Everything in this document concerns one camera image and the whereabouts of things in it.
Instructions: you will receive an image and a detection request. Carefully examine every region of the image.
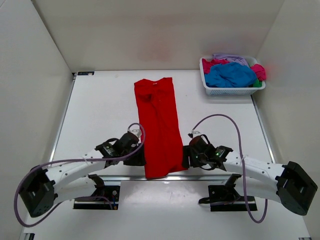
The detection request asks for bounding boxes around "purple cable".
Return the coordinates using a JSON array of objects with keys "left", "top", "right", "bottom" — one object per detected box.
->
[
  {"left": 13, "top": 122, "right": 147, "bottom": 228},
  {"left": 191, "top": 114, "right": 269, "bottom": 224}
]

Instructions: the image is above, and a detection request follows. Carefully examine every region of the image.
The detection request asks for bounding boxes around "red t shirt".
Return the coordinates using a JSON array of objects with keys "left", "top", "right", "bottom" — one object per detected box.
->
[{"left": 134, "top": 77, "right": 186, "bottom": 179}]

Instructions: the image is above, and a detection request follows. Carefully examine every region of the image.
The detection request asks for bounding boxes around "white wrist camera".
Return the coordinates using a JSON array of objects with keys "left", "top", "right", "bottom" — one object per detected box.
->
[
  {"left": 127, "top": 129, "right": 142, "bottom": 139},
  {"left": 188, "top": 130, "right": 202, "bottom": 139}
]

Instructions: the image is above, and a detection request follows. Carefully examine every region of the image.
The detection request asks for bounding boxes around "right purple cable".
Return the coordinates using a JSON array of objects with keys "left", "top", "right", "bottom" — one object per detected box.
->
[{"left": 191, "top": 114, "right": 269, "bottom": 224}]

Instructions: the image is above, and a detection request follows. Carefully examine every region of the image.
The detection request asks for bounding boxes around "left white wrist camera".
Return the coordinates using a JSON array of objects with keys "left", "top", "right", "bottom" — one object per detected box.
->
[{"left": 127, "top": 129, "right": 142, "bottom": 139}]

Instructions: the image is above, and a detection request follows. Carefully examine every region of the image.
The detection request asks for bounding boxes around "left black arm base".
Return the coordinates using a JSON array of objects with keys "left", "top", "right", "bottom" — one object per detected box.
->
[{"left": 73, "top": 174, "right": 121, "bottom": 211}]

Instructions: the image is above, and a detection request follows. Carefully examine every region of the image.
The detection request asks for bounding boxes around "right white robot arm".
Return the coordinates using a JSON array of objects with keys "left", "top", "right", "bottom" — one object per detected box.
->
[{"left": 182, "top": 134, "right": 318, "bottom": 216}]

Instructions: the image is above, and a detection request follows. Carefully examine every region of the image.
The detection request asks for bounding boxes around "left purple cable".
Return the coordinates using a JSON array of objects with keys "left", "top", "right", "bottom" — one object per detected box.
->
[{"left": 13, "top": 122, "right": 147, "bottom": 228}]

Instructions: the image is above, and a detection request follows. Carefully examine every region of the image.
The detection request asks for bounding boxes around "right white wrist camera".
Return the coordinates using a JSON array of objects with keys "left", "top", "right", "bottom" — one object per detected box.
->
[{"left": 188, "top": 130, "right": 202, "bottom": 139}]

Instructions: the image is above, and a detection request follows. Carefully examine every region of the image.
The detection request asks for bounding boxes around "lavender t shirt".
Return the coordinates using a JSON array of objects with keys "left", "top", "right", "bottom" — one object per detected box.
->
[{"left": 212, "top": 53, "right": 249, "bottom": 67}]

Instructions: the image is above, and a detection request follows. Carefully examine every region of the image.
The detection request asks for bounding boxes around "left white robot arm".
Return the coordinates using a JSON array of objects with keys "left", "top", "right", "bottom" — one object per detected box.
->
[{"left": 18, "top": 129, "right": 146, "bottom": 218}]

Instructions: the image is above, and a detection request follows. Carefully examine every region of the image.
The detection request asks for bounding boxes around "pink t shirt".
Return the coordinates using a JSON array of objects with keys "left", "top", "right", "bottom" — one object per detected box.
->
[{"left": 200, "top": 58, "right": 267, "bottom": 82}]

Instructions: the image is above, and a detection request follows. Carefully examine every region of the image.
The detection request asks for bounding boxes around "white plastic laundry basket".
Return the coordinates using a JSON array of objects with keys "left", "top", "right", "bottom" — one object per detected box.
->
[{"left": 199, "top": 56, "right": 266, "bottom": 96}]

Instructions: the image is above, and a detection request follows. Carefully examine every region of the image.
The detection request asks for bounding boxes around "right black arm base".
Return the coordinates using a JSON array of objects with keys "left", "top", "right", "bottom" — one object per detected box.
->
[{"left": 198, "top": 173, "right": 247, "bottom": 212}]

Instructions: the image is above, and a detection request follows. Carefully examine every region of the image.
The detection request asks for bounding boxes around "green t shirt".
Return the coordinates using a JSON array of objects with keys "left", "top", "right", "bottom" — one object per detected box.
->
[{"left": 252, "top": 79, "right": 263, "bottom": 88}]

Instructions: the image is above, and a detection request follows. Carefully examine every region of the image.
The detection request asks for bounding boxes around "small dark label sticker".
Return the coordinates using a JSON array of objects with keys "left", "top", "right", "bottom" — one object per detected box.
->
[{"left": 77, "top": 71, "right": 95, "bottom": 76}]

